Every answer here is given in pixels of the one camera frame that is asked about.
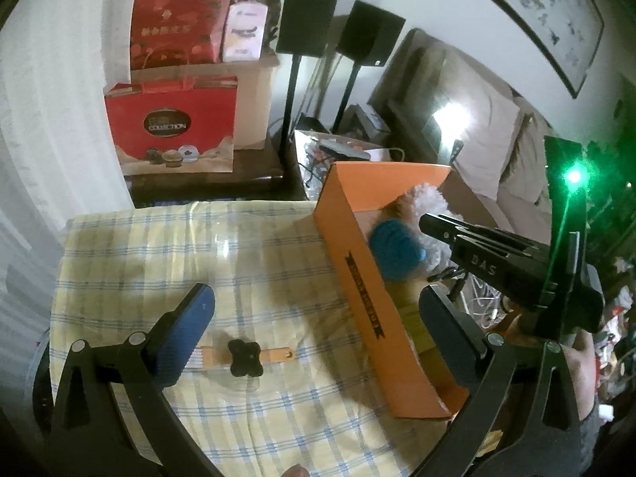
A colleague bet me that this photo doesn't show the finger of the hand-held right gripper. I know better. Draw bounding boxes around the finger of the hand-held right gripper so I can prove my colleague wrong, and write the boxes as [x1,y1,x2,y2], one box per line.
[448,233,550,304]
[418,212,540,252]

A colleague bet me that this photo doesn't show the yellow blue plaid tablecloth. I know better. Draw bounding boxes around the yellow blue plaid tablecloth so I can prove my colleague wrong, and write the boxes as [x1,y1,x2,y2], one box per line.
[48,198,450,477]

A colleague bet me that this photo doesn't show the white curtain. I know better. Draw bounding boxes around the white curtain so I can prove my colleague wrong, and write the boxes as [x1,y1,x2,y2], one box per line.
[0,0,145,279]

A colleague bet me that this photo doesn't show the orange cardboard box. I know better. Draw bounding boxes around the orange cardboard box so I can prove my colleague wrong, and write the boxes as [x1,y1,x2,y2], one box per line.
[312,160,498,421]

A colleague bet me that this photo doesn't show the black speaker stand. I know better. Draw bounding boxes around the black speaker stand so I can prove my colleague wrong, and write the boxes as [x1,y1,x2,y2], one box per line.
[276,54,302,170]
[329,62,362,134]

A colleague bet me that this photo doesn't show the blue yarn ball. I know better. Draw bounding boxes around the blue yarn ball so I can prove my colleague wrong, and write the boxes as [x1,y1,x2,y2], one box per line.
[368,217,429,282]

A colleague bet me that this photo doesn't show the wooden brush with black knob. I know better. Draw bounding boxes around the wooden brush with black knob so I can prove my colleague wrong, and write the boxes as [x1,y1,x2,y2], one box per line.
[186,339,296,379]

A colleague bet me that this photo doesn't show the white pink small box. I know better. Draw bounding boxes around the white pink small box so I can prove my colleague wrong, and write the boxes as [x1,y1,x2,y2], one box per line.
[221,0,271,61]

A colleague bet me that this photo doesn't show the silver bag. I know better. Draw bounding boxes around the silver bag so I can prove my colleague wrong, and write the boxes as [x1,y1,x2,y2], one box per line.
[293,128,399,203]

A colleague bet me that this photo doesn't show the white pillow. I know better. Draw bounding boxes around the white pillow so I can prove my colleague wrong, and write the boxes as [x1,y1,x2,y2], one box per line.
[454,57,530,187]

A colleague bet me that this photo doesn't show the grey sofa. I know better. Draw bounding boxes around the grey sofa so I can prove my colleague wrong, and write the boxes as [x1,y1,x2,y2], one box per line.
[370,27,555,232]

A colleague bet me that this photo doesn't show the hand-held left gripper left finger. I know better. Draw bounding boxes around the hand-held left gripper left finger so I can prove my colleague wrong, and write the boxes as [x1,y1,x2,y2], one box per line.
[50,282,219,477]

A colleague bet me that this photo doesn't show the person's right forearm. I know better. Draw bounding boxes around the person's right forearm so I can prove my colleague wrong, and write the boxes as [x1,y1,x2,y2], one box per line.
[557,328,608,477]

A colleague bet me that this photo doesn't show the red gift bag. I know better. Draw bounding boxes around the red gift bag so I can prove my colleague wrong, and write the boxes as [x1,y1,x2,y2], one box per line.
[103,76,240,176]

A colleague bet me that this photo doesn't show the black speaker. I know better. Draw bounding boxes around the black speaker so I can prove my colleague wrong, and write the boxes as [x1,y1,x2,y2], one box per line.
[275,0,341,59]
[334,0,407,69]

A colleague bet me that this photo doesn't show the person's right hand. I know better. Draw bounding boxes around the person's right hand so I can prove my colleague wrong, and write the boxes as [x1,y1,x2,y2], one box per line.
[496,302,548,347]

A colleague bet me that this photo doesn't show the white fluffy yarn item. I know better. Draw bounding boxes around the white fluffy yarn item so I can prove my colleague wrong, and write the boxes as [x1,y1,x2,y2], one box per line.
[396,183,467,279]

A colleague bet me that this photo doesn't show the dark wooden cabinet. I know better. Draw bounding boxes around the dark wooden cabinet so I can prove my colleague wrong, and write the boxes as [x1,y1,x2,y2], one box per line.
[126,136,311,209]

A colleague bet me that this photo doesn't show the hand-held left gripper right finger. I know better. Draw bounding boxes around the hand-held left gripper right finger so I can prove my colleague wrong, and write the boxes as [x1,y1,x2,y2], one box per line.
[411,285,586,477]

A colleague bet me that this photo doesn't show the black framed painting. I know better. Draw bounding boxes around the black framed painting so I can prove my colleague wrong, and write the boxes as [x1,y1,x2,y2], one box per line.
[441,0,605,100]

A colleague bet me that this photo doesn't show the red gift box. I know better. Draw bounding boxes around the red gift box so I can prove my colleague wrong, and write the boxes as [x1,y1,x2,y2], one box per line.
[129,0,238,72]

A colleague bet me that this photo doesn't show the black flat device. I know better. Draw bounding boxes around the black flat device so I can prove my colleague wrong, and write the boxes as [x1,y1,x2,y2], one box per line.
[318,139,372,163]

